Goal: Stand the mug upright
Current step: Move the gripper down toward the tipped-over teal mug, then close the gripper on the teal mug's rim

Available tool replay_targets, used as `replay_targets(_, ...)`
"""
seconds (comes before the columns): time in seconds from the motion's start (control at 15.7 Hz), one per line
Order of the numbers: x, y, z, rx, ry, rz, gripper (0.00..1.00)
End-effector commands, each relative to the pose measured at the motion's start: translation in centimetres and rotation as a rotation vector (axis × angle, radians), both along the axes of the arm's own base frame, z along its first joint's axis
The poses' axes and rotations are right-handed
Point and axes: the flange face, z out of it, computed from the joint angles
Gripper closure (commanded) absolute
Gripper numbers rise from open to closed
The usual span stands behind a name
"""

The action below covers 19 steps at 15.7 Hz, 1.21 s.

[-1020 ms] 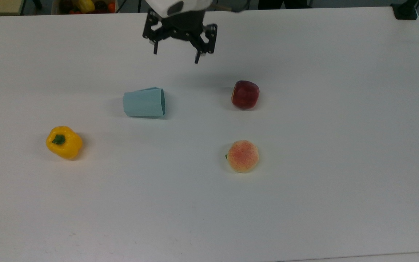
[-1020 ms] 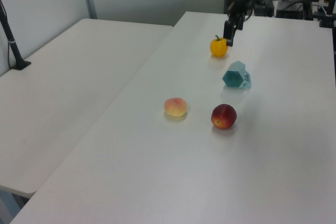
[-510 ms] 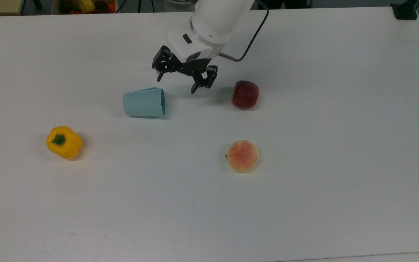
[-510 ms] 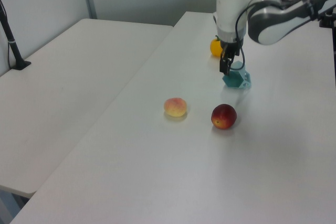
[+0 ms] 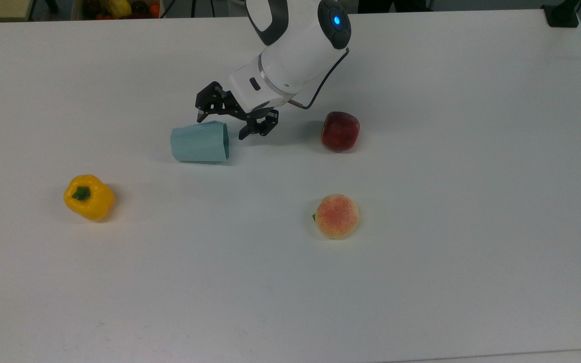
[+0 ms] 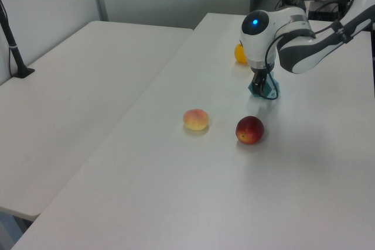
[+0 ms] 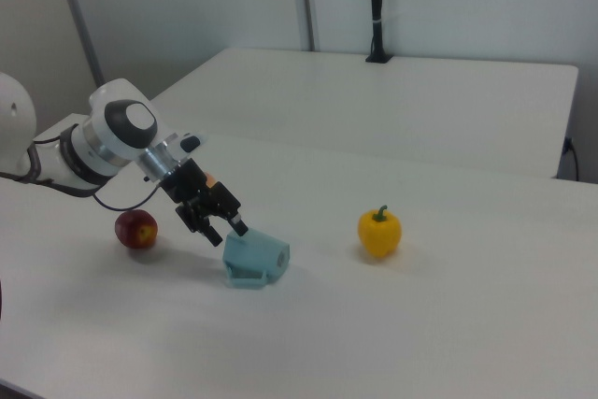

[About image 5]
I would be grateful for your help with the teal hexagonal mug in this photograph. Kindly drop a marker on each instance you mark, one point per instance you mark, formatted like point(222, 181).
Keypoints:
point(199, 143)

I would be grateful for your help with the yellow bell pepper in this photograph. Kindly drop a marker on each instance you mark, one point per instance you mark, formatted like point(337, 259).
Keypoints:
point(91, 199)

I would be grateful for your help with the white bin of fruit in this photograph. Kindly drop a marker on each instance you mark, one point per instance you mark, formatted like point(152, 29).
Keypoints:
point(119, 9)

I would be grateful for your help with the dark red apple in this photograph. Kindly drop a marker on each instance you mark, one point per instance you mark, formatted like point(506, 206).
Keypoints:
point(341, 132)

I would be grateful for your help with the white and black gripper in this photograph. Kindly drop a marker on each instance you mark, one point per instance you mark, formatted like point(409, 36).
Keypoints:
point(255, 91)

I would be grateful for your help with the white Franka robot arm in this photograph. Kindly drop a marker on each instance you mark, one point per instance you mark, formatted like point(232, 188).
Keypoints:
point(300, 45)

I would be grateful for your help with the black table clamp mount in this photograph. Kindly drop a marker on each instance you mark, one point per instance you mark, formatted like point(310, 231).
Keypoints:
point(563, 14)

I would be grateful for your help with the black object behind table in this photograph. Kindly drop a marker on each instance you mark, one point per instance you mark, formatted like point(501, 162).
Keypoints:
point(396, 5)

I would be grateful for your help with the pale yellow-pink peach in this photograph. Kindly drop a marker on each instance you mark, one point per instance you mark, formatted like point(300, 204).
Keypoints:
point(337, 217)

